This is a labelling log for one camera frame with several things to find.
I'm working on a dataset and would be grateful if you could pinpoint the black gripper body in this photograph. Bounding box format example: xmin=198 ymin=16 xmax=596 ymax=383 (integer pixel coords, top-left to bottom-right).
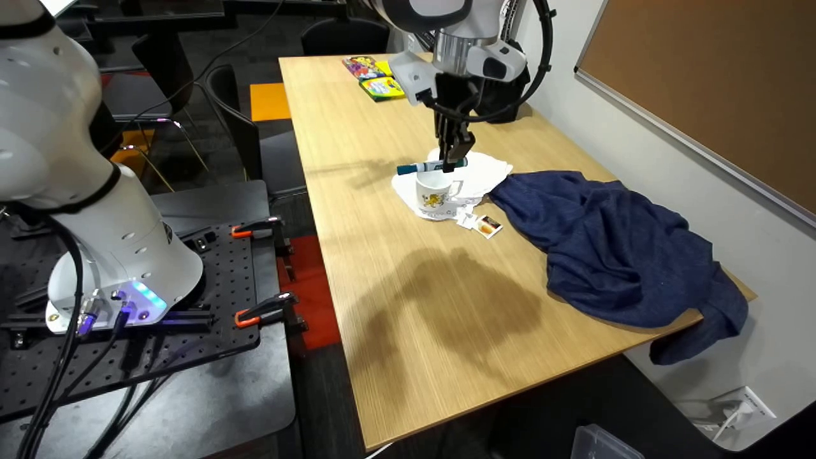
xmin=426 ymin=71 xmax=478 ymax=138

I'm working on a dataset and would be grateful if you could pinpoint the white paper doily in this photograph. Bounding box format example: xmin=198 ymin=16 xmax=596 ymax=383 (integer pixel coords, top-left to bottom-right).
xmin=390 ymin=149 xmax=515 ymax=225

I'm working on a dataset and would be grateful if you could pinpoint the black pen holder bag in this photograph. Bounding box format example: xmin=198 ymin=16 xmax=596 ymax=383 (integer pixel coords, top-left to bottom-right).
xmin=472 ymin=38 xmax=536 ymax=128

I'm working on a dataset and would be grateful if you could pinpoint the yellow green crayon box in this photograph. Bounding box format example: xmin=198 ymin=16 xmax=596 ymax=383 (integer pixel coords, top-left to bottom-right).
xmin=358 ymin=75 xmax=411 ymax=105

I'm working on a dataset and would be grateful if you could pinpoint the tea bag packet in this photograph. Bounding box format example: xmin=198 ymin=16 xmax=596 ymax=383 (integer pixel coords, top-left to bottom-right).
xmin=454 ymin=210 xmax=504 ymax=243

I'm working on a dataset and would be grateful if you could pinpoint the black office chair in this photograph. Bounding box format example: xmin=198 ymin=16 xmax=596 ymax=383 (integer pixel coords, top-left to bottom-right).
xmin=297 ymin=16 xmax=393 ymax=59
xmin=198 ymin=57 xmax=274 ymax=183

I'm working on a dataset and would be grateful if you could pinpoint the dark blue cloth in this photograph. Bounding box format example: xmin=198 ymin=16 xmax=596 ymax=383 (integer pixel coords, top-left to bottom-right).
xmin=487 ymin=169 xmax=752 ymax=368

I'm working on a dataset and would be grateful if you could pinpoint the orange black clamp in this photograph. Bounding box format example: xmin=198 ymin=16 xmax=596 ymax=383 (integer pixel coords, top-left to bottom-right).
xmin=227 ymin=214 xmax=288 ymax=245
xmin=232 ymin=290 xmax=305 ymax=331

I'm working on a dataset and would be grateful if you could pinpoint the brown cork board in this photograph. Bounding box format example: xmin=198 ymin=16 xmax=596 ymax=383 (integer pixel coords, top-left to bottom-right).
xmin=571 ymin=0 xmax=816 ymax=240

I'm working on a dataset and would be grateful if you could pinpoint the black chair with metal legs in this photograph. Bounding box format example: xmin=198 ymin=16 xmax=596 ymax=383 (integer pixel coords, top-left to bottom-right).
xmin=92 ymin=29 xmax=214 ymax=193

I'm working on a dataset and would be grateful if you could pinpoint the clear plastic box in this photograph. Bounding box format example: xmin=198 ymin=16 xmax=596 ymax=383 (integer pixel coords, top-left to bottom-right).
xmin=567 ymin=420 xmax=652 ymax=459

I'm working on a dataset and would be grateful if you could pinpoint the black perforated breadboard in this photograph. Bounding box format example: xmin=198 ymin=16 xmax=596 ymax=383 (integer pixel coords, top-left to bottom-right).
xmin=0 ymin=221 xmax=263 ymax=423

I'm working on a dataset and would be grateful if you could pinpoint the black cart table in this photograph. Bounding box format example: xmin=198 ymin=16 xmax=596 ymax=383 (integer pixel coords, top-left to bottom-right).
xmin=0 ymin=175 xmax=301 ymax=459

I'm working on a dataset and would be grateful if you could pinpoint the black base cable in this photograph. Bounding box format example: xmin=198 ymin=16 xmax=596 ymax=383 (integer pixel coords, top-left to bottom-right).
xmin=17 ymin=226 xmax=87 ymax=459
xmin=83 ymin=372 xmax=168 ymax=459

